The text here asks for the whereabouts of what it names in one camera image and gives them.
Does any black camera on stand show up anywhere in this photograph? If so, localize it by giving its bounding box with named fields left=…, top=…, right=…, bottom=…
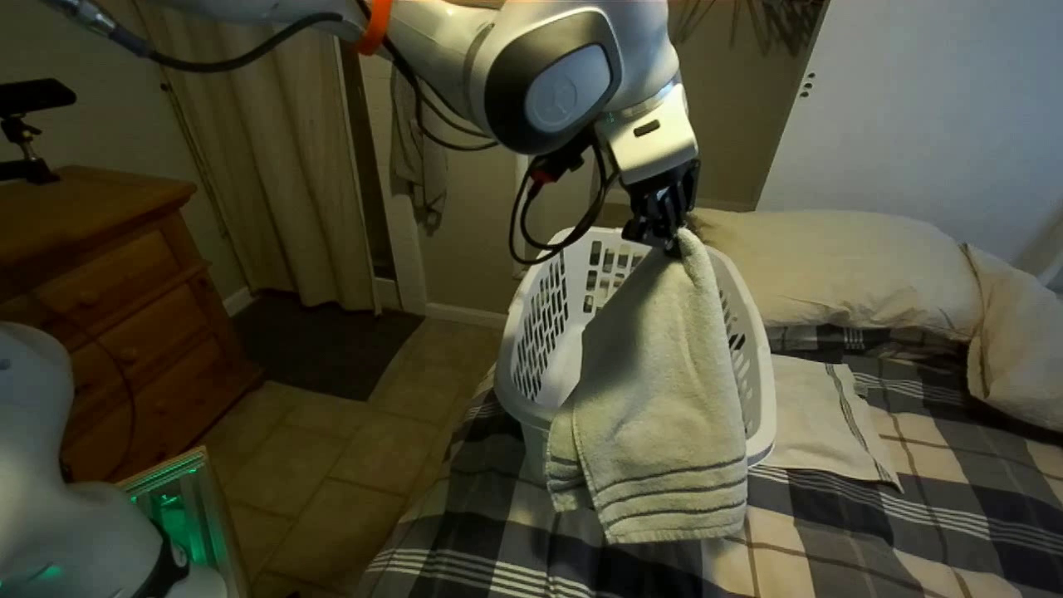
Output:
left=0, top=75, right=79, bottom=189

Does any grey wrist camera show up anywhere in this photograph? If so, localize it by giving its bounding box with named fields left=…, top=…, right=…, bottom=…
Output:
left=599, top=99, right=705, bottom=189

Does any cream towel with stripes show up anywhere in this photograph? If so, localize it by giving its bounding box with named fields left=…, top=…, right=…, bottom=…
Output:
left=539, top=225, right=753, bottom=547

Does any wooden dresser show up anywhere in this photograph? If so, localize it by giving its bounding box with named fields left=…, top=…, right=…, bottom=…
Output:
left=0, top=164, right=266, bottom=484

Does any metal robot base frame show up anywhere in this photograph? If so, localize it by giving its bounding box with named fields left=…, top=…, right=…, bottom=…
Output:
left=115, top=444, right=250, bottom=598

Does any folded cream towel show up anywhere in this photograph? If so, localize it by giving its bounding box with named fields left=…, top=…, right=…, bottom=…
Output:
left=762, top=351, right=904, bottom=493

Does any plaid bed blanket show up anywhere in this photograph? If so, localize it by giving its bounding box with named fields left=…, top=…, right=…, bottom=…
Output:
left=352, top=322, right=1063, bottom=598

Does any dark floor mat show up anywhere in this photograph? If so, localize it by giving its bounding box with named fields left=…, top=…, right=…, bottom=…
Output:
left=228, top=288, right=424, bottom=406

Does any grey hanging garment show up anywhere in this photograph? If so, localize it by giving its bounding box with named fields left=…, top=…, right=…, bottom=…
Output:
left=384, top=62, right=450, bottom=238

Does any large cream pillow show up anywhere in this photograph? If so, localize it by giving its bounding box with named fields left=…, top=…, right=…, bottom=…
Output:
left=684, top=207, right=982, bottom=344

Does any small cream pillow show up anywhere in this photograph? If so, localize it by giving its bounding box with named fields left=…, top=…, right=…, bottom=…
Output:
left=961, top=244, right=1063, bottom=434

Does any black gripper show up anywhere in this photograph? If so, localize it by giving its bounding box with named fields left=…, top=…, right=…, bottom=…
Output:
left=621, top=156, right=705, bottom=261

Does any white door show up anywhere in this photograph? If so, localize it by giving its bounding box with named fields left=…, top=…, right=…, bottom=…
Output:
left=753, top=0, right=1063, bottom=267

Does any white plastic laundry basket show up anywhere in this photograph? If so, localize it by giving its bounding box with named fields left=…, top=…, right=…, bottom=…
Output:
left=487, top=222, right=780, bottom=465

